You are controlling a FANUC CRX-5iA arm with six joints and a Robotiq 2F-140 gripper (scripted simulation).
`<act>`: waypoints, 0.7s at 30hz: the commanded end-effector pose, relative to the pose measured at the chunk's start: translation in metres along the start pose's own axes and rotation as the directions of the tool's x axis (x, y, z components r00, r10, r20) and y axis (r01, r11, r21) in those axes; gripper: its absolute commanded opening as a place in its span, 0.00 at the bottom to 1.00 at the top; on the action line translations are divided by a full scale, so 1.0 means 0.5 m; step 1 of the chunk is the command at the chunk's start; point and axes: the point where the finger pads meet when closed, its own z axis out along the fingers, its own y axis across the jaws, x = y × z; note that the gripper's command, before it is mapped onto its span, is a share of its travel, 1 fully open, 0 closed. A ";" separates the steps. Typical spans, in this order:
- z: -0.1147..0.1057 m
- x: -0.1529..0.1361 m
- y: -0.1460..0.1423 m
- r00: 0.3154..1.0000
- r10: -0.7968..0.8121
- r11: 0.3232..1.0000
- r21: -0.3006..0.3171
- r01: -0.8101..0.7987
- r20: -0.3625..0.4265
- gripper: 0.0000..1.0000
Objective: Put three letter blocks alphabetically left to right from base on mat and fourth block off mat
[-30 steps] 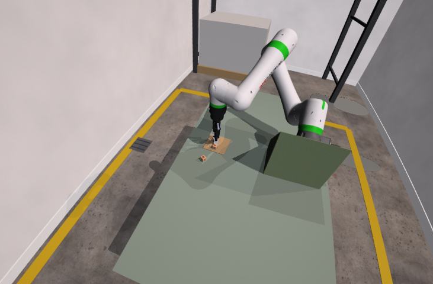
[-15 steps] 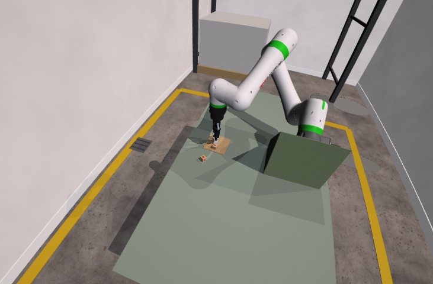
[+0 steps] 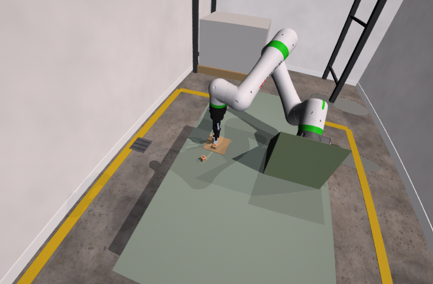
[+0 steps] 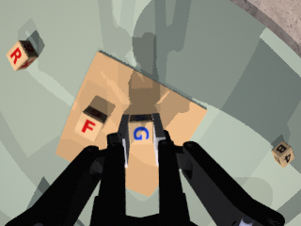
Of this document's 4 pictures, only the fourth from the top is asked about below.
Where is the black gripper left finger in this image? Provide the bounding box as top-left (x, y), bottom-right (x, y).
top-left (5, 114), bottom-right (130, 226)

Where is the tan mat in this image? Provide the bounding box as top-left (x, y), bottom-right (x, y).
top-left (55, 52), bottom-right (207, 197)

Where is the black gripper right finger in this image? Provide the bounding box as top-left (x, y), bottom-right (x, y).
top-left (152, 113), bottom-right (285, 226)

